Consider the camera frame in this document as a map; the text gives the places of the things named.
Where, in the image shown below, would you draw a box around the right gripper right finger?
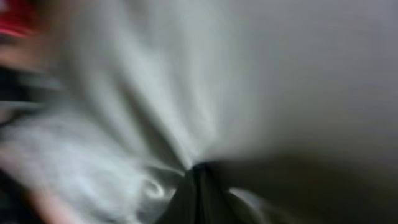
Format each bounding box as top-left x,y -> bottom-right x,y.
198,164 -> 260,224

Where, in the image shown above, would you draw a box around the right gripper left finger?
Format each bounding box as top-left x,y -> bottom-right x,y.
156,169 -> 198,224

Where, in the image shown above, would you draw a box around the grey-green shorts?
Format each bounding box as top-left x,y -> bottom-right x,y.
1,0 -> 397,223

